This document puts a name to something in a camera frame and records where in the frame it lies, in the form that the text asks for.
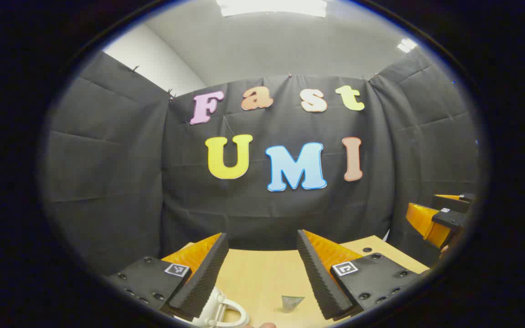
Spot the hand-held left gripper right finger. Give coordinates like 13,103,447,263
297,229,429,320

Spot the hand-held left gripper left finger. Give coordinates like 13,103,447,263
108,232,230,319

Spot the white suitcase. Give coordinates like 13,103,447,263
178,286,250,328

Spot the wide white green tube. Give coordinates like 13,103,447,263
282,295,305,313

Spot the black backdrop cloth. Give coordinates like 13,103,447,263
41,48,479,276

